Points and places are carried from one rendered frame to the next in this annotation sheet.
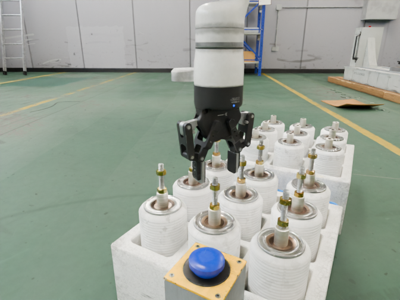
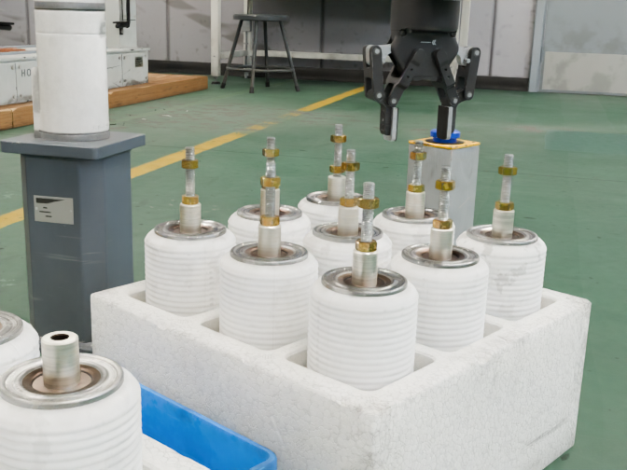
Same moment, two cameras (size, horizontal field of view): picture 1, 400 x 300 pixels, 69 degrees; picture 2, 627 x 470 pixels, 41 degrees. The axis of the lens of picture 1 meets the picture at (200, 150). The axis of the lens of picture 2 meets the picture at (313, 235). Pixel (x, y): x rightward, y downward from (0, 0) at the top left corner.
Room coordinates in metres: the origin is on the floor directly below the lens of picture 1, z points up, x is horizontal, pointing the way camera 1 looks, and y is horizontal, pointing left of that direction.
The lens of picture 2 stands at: (1.40, 0.06, 0.48)
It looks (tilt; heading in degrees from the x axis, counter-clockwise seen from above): 15 degrees down; 192
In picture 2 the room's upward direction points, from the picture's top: 2 degrees clockwise
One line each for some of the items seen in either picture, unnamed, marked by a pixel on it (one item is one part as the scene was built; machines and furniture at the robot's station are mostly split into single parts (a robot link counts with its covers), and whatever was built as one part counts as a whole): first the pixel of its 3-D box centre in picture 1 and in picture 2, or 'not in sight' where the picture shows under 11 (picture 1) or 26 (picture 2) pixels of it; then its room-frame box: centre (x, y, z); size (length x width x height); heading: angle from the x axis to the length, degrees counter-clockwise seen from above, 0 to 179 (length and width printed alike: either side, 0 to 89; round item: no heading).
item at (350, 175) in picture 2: (241, 172); (349, 185); (0.55, -0.09, 0.30); 0.01 x 0.01 x 0.08
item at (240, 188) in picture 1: (240, 188); (348, 221); (0.55, -0.09, 0.26); 0.02 x 0.02 x 0.03
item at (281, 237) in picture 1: (281, 236); (336, 188); (0.39, -0.13, 0.26); 0.02 x 0.02 x 0.03
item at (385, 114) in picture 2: (238, 153); (381, 112); (0.47, -0.07, 0.37); 0.03 x 0.01 x 0.05; 124
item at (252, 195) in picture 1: (240, 194); (347, 233); (0.55, -0.09, 0.25); 0.08 x 0.08 x 0.01
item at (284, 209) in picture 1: (284, 212); (338, 155); (0.39, -0.13, 0.31); 0.01 x 0.01 x 0.08
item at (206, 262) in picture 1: (206, 264); (444, 137); (0.26, -0.01, 0.32); 0.04 x 0.04 x 0.02
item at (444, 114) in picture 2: (199, 171); (444, 122); (0.43, 0.00, 0.36); 0.02 x 0.01 x 0.04; 34
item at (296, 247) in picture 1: (280, 242); (336, 199); (0.39, -0.13, 0.25); 0.08 x 0.08 x 0.01
